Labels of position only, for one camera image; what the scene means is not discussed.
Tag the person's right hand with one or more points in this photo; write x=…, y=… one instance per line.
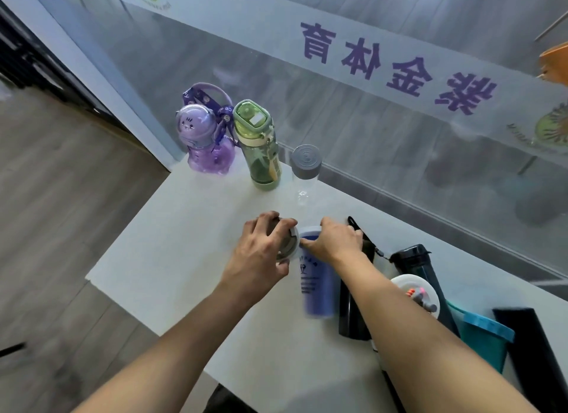
x=339, y=246

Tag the person's left hand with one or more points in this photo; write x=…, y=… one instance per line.
x=253, y=266

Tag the person's left middle finger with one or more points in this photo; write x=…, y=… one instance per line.
x=266, y=222

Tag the person's left thumb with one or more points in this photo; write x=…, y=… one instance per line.
x=283, y=270

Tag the person's right thumb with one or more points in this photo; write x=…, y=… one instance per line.
x=312, y=245

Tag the grey round cup lid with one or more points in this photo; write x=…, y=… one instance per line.
x=290, y=247

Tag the blue plastic cup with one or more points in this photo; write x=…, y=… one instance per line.
x=317, y=288

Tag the person's right forearm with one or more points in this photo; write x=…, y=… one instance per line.
x=421, y=355

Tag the person's left forearm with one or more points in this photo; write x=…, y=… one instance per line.
x=177, y=359

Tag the green plastic water bottle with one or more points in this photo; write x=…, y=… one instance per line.
x=262, y=155

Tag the clear bottle with grey cap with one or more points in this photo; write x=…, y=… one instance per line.
x=306, y=162

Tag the bottle with white round lid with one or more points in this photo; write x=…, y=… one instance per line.
x=410, y=286

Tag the dark bottle with black lid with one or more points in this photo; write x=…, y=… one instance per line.
x=421, y=262

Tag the person's dark trousers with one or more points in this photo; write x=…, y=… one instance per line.
x=228, y=401

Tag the teal plastic cup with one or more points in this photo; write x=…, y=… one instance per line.
x=486, y=341

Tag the black flat case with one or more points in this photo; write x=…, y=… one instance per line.
x=539, y=364

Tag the black furniture leg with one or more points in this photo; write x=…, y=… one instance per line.
x=12, y=349

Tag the orange chair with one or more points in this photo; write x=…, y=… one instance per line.
x=555, y=64

